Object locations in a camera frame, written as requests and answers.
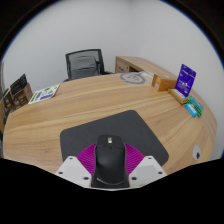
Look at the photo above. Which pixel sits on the wooden side cabinet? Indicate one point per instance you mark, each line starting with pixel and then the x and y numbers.
pixel 133 64

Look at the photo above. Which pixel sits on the green flat pack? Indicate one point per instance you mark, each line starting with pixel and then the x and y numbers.
pixel 197 105

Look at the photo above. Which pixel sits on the black mesh office chair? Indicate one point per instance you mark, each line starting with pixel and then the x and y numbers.
pixel 69 65

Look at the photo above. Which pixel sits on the white printed paper sheet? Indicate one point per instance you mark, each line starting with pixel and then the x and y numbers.
pixel 44 94

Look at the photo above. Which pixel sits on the black cardboard box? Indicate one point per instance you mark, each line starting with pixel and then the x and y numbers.
pixel 18 85

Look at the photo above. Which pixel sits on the small flat wooden box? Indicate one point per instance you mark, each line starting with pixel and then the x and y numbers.
pixel 177 96

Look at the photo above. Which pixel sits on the teal flat pack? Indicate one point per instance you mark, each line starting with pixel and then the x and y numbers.
pixel 191 110

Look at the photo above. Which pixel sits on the grey backpack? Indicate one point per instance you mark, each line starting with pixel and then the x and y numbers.
pixel 85 67

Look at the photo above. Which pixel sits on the dark grey mouse pad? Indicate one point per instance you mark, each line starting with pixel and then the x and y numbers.
pixel 110 125

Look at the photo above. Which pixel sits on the narrow brown cardboard box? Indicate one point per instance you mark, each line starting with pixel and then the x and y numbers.
pixel 7 101

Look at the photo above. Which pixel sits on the small orange-brown box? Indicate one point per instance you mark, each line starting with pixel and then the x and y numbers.
pixel 164 83

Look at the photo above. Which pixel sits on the wide brown cardboard box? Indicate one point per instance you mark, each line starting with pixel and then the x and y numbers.
pixel 23 96

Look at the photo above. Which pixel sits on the purple packaging card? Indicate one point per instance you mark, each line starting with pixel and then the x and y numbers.
pixel 185 80

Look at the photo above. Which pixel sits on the black computer mouse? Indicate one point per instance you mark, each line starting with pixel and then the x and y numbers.
pixel 110 161

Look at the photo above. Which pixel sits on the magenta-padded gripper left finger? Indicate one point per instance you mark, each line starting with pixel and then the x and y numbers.
pixel 71 168

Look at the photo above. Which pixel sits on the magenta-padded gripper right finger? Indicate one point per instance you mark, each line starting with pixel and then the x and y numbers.
pixel 148 168

